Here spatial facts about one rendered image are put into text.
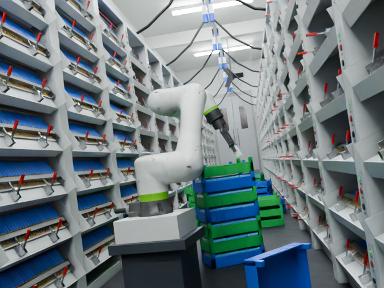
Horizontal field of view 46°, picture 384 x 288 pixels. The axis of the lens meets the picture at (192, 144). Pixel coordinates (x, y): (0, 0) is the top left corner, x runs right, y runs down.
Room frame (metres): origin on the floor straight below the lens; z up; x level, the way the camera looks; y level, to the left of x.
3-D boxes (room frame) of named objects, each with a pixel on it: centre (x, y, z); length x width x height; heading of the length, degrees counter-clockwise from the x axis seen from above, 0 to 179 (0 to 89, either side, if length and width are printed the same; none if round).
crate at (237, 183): (2.55, -0.15, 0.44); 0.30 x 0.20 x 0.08; 105
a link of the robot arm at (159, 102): (2.21, 0.11, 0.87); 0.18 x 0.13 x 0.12; 165
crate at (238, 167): (2.55, -0.15, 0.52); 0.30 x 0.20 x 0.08; 105
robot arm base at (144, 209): (1.95, 0.24, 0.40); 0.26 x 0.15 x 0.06; 68
